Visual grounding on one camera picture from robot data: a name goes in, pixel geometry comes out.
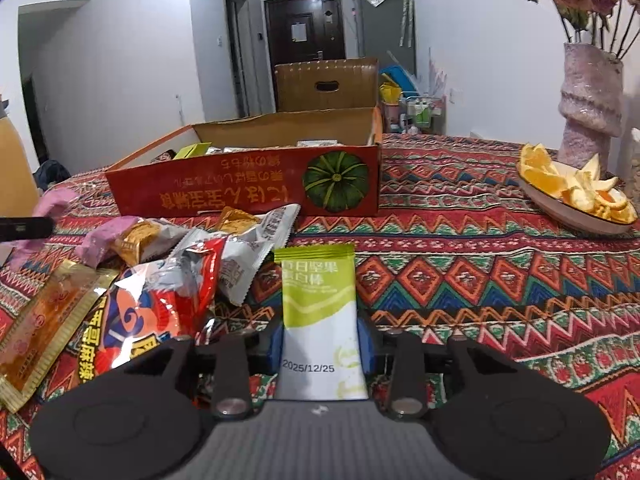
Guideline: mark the plate of orange peels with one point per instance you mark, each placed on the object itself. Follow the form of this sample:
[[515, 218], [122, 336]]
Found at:
[[575, 180]]

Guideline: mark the blue plastic board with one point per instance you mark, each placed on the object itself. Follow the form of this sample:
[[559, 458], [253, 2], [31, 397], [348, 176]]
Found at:
[[400, 77]]

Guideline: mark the brown cardboard box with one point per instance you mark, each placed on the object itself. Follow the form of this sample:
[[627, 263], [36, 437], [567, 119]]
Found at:
[[300, 87]]

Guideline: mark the white stick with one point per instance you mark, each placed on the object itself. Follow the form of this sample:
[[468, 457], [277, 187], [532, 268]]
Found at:
[[179, 110]]

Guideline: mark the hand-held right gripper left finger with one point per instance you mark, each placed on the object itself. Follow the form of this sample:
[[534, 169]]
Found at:
[[275, 350]]

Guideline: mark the small orange biscuit packet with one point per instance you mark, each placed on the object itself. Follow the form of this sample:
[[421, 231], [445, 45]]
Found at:
[[235, 220], [137, 242]]

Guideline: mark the silver snack packet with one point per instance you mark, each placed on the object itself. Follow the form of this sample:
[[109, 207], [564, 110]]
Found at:
[[240, 150]]

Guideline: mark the white folded umbrella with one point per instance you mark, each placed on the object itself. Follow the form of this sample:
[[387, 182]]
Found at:
[[407, 15]]

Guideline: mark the white printed snack packet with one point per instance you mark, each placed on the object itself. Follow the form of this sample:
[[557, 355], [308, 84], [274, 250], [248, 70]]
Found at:
[[250, 255], [317, 143]]

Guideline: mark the red cardboard box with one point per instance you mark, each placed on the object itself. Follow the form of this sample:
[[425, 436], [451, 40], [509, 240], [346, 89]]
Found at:
[[240, 190]]

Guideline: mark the grey interior door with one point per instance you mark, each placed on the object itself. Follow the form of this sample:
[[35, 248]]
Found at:
[[237, 55]]

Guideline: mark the pink ceramic vase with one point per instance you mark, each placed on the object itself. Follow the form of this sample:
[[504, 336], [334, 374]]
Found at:
[[590, 105]]

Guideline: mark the grey refrigerator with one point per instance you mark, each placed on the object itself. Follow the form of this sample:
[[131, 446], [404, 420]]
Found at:
[[380, 30]]

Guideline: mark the red blue snack bag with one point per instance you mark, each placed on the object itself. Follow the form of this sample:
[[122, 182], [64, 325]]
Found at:
[[145, 310]]

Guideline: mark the white paper notice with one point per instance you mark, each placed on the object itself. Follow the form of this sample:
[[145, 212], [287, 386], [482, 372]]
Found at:
[[299, 32]]

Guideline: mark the dark entrance door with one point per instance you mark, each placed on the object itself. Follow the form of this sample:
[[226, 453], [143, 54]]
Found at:
[[305, 70]]

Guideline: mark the yellow thermos jug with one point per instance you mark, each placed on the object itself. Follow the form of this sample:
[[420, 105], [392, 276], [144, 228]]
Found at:
[[15, 170]]

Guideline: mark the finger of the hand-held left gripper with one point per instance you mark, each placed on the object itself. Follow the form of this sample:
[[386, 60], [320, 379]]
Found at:
[[25, 228]]

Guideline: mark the dark backpack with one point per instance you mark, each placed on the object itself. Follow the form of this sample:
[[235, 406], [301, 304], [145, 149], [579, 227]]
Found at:
[[52, 174]]

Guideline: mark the gold clear snack packet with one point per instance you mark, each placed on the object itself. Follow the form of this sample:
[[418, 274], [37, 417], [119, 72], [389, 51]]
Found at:
[[40, 335]]

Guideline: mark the long green snack packet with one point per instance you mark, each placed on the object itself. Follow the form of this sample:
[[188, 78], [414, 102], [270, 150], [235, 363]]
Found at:
[[192, 150]]

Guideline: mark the yellow bag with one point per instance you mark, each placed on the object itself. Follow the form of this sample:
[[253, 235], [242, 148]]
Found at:
[[391, 92]]

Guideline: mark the green white snack packet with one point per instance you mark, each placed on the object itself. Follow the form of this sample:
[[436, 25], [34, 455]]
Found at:
[[320, 310]]

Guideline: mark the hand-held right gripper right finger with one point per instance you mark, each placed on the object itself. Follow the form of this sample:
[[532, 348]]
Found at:
[[364, 349]]

